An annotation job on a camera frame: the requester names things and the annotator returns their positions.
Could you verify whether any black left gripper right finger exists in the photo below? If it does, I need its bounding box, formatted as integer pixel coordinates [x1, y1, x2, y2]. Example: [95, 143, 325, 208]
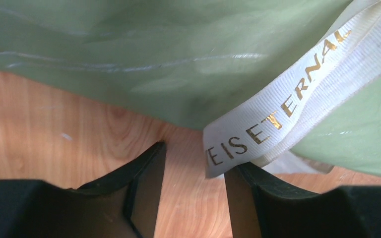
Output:
[224, 163, 381, 238]

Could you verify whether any peach green wrapping paper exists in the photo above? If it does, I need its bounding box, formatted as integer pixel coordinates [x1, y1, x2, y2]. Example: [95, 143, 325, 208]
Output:
[0, 0, 381, 177]

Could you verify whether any cream ribbon strap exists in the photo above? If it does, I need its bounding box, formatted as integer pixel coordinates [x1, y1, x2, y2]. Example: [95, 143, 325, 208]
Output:
[203, 0, 381, 179]

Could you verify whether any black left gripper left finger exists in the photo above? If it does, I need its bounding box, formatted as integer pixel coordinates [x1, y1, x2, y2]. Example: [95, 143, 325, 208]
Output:
[0, 142, 167, 238]

